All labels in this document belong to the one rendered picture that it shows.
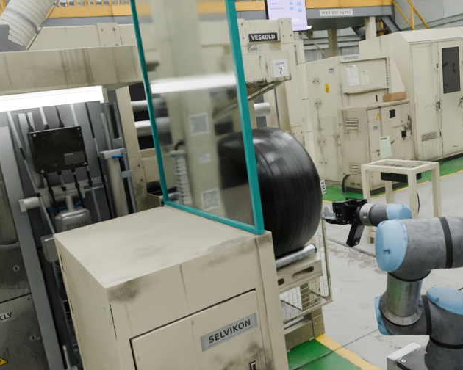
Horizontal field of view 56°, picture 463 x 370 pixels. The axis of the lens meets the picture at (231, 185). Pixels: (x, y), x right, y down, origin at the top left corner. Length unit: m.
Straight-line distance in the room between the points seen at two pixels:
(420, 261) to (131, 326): 0.62
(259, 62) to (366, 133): 4.29
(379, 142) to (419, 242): 5.48
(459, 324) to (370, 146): 5.06
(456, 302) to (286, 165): 0.73
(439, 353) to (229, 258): 0.75
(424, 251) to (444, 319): 0.43
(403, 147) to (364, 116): 0.89
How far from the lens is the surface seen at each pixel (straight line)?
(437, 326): 1.43
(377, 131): 6.43
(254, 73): 2.11
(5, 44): 1.77
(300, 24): 6.04
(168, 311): 0.95
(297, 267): 1.87
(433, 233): 1.04
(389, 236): 1.03
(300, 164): 1.72
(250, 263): 1.02
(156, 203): 2.05
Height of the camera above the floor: 1.58
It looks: 11 degrees down
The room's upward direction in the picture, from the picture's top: 8 degrees counter-clockwise
